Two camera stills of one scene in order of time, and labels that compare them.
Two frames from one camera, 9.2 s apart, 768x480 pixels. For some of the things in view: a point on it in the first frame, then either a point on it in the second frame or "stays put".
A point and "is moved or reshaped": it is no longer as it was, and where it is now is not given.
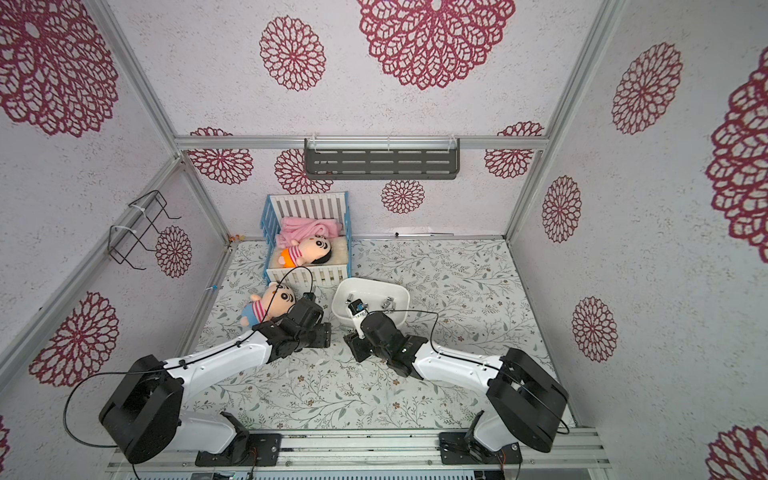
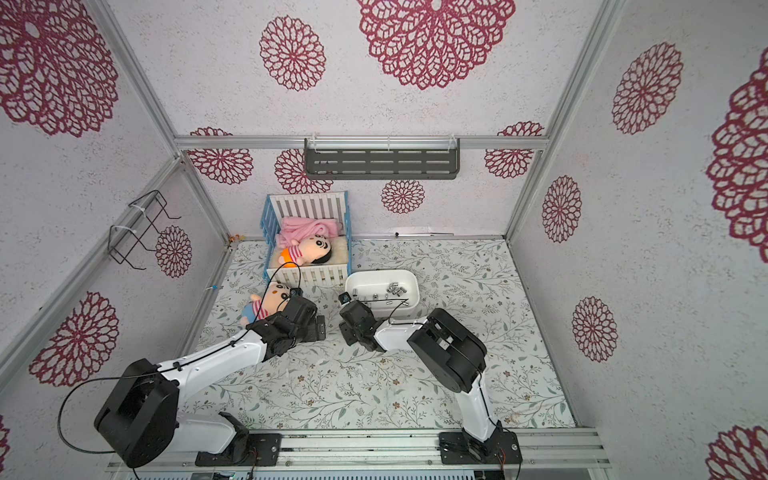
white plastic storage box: [383, 297] is moved or reshaped
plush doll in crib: [311, 250] stays put
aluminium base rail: [543, 451] stays put
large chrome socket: [388, 304] -> [395, 289]
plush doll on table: [273, 303] stays put
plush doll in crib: [301, 229] stays put
